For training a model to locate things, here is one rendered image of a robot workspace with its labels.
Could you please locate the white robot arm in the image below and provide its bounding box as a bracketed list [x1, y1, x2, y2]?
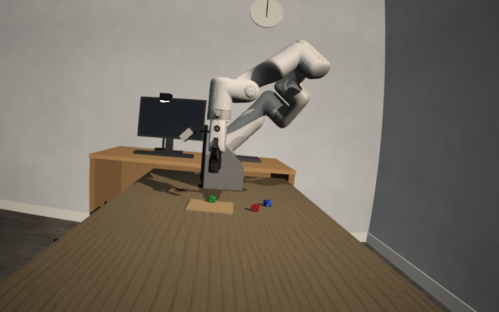
[207, 40, 331, 155]

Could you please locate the tan flat mat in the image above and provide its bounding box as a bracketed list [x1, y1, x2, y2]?
[185, 199, 233, 215]

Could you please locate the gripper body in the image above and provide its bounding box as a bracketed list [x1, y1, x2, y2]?
[207, 118, 230, 153]

